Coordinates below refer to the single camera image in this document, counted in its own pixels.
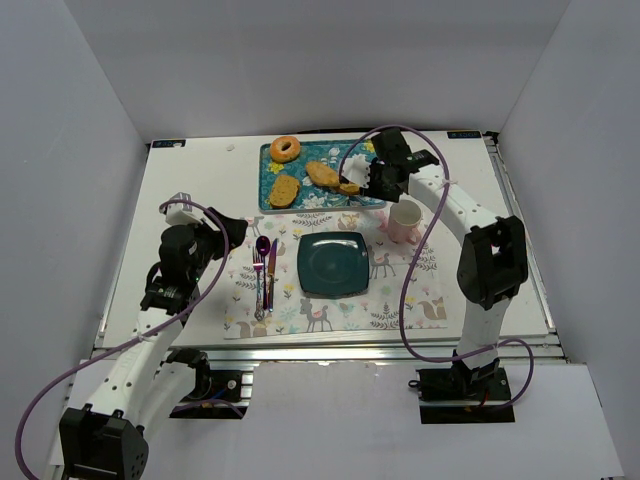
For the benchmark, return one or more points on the iridescent purple knife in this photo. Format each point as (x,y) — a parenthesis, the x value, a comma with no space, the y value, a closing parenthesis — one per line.
(271,274)

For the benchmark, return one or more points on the floral animal print placemat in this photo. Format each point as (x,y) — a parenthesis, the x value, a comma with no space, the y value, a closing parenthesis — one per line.
(404,288)

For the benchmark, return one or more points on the oval bread roll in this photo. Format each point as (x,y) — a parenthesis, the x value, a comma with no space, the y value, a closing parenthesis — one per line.
(322,175)

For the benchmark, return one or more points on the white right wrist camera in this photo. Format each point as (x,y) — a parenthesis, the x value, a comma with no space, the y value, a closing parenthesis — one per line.
(356,169)

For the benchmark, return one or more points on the left corner label sticker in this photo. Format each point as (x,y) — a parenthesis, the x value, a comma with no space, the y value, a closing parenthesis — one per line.
(168,143)

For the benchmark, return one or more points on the brown bread slice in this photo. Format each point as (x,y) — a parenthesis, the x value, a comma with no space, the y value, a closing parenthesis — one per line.
(284,192)
(349,189)

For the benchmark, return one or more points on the iridescent purple spoon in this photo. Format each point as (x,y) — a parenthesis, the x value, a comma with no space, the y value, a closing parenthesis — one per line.
(263,246)

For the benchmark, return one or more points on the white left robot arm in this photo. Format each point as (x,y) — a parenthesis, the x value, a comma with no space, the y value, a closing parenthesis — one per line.
(108,437)

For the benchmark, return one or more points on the pink ceramic mug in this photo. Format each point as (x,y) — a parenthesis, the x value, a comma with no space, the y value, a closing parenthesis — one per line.
(403,222)

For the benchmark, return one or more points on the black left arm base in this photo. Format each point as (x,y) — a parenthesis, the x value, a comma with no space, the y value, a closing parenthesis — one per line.
(216,393)

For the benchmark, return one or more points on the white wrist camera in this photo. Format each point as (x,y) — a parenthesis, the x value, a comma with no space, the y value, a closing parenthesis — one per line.
(180,212)
(356,169)

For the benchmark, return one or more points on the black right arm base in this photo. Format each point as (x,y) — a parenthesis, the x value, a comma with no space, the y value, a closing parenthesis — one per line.
(457,395)

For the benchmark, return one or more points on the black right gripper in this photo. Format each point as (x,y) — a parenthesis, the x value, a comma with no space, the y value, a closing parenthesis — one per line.
(378,179)

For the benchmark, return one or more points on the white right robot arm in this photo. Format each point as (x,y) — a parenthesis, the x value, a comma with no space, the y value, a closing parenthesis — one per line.
(493,261)

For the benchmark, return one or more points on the teal floral serving tray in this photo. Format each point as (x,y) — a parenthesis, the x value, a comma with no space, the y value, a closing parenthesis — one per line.
(310,182)

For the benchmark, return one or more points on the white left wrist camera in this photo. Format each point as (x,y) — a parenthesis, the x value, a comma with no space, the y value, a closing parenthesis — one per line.
(180,212)

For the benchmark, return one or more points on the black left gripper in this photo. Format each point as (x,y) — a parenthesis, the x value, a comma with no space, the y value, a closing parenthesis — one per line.
(215,240)

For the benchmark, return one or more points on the brown bread slice on tray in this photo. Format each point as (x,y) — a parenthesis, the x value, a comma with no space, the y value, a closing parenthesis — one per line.
(284,192)

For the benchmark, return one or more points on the iridescent purple fork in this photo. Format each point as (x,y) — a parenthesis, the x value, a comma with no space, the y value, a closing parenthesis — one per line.
(258,266)

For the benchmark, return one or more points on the black corner label sticker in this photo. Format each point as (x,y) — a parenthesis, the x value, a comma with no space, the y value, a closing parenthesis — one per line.
(464,134)

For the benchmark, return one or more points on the orange glazed donut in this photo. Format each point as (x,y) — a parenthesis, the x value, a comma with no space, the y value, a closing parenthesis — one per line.
(284,149)

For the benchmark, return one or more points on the dark teal square plate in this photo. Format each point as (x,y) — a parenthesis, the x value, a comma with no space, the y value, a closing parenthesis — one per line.
(333,264)

